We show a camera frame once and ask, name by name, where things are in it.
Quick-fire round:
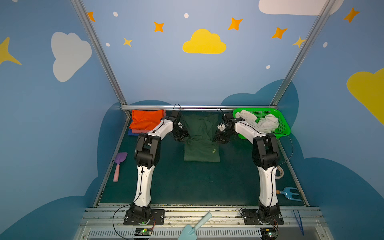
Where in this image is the dark green t shirt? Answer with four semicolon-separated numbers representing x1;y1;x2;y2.
183;114;220;163

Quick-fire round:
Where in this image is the aluminium left frame post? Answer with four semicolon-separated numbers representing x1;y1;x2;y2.
71;0;127;105

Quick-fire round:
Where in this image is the white t shirt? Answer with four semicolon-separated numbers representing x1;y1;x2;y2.
235;110;279;133

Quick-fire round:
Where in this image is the left green circuit board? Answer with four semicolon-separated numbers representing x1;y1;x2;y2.
135;229;153;237

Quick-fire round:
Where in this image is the green circuit board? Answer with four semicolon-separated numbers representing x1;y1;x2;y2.
135;229;153;237
261;228;279;240

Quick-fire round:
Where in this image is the aluminium right frame post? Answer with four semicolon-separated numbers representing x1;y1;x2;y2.
270;0;336;107

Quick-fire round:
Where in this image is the wooden handled blue tool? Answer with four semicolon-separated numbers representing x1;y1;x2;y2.
276;187;302;202

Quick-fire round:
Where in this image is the pink folded t shirt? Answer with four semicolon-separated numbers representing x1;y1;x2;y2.
131;110;168;135

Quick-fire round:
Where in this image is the purple toy shovel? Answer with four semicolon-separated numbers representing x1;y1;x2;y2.
113;152;128;183

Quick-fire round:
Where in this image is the aluminium back frame rail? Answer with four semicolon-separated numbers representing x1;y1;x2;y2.
121;104;278;112

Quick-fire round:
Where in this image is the teal toy trowel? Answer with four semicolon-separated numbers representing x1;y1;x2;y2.
178;212;212;240

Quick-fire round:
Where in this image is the aluminium left floor rail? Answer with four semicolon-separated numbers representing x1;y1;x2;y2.
88;116;131;208

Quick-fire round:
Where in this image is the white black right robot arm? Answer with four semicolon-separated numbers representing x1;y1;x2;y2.
214;114;284;224

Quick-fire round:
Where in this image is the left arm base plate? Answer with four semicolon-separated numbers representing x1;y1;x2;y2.
123;209;165;226

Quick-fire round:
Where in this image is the white tape roll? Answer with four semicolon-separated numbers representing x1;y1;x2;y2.
276;166;285;180

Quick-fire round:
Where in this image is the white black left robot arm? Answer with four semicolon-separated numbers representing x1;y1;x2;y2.
124;110;188;225

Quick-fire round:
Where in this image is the blue folded t shirt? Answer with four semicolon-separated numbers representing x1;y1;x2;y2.
127;129;146;136

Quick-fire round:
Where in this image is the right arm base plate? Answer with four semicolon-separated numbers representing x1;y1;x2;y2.
239;207;284;225

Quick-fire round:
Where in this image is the aluminium right floor rail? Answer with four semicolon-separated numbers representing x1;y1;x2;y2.
278;140;310;207

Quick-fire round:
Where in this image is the aluminium floor rail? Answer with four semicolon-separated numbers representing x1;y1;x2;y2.
88;116;131;208
278;140;310;207

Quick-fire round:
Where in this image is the right green circuit board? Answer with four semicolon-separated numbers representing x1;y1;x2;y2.
261;228;279;240

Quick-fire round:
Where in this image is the aluminium frame post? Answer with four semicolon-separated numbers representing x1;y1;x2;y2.
71;0;127;105
270;0;336;107

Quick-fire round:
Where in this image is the green plastic basket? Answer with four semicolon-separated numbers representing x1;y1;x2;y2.
233;108;291;139

